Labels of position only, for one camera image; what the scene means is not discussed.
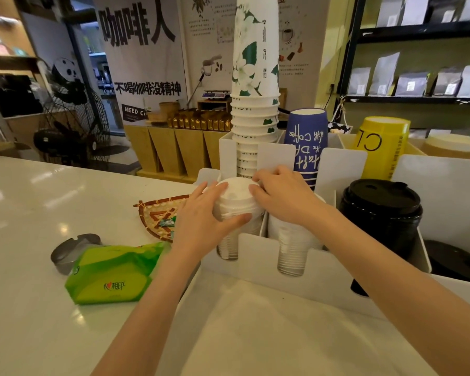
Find white cup and lid organizer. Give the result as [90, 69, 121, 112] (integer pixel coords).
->
[194, 131, 470, 321]

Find row of grey coffee bags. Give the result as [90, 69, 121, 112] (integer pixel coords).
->
[347, 0, 470, 99]

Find green tissue pack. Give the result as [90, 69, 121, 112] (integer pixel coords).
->
[64, 242, 170, 306]

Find white banner with black lettering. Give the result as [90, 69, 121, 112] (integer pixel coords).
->
[92, 0, 189, 125]

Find single black lid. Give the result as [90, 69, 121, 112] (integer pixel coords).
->
[423, 239, 470, 287]

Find row of golden coffee packets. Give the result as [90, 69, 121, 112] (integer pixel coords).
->
[167, 109, 232, 132]

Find stack of floral paper cups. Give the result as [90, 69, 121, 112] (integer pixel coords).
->
[230, 0, 281, 180]

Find black standing fan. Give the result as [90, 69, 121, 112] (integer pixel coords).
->
[32, 72, 131, 171]

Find person's left hand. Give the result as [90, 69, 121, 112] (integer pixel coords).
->
[172, 181, 254, 263]

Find stack of black cup lids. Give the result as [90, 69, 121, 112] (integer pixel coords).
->
[338, 179, 424, 298]

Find grey metal holder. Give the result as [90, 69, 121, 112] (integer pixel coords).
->
[50, 233, 103, 276]

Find stack of kraft paper bowls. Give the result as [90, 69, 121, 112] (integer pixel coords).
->
[421, 133, 470, 161]

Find round wooden container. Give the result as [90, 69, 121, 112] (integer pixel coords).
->
[158, 101, 181, 121]

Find person's right forearm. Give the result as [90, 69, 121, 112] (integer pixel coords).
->
[320, 205, 470, 376]

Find stack of white cup lids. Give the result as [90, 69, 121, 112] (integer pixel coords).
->
[213, 177, 265, 261]

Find stack of blue paper cups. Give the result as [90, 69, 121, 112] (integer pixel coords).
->
[284, 108, 329, 191]

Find stack of yellow paper cups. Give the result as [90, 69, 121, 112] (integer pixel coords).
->
[361, 116, 411, 181]

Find person's right hand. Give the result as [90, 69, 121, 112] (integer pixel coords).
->
[248, 165, 332, 228]

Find woven bamboo tray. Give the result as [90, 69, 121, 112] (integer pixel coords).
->
[133, 194, 191, 243]

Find white illustrated coffee poster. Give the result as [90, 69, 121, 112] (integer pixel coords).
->
[179, 0, 331, 111]

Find panda figure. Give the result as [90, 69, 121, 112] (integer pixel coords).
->
[50, 57, 87, 106]

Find person's left forearm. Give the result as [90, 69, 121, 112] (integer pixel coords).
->
[91, 246, 201, 376]

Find black metal shelf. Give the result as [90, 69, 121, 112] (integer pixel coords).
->
[336, 0, 470, 131]

